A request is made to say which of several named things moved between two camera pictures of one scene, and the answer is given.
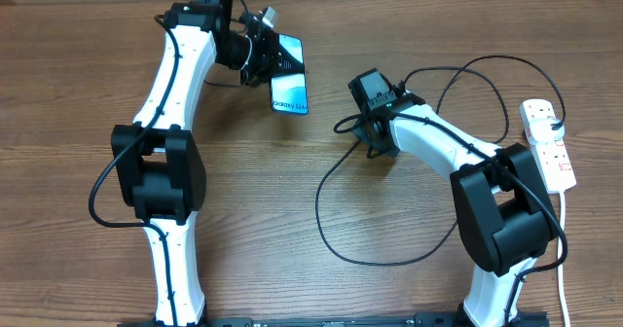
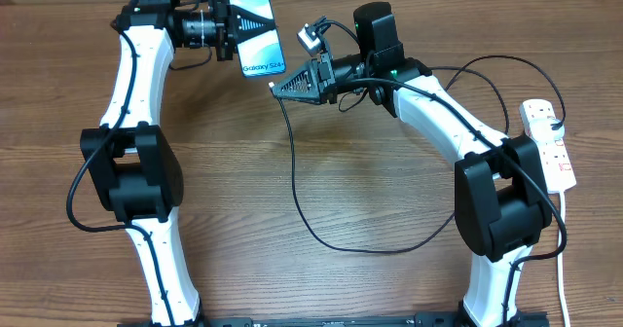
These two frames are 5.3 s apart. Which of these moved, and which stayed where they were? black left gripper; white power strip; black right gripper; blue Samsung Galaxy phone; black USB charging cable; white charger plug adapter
Moved: blue Samsung Galaxy phone; black left gripper; black right gripper; black USB charging cable
Stayed: white charger plug adapter; white power strip
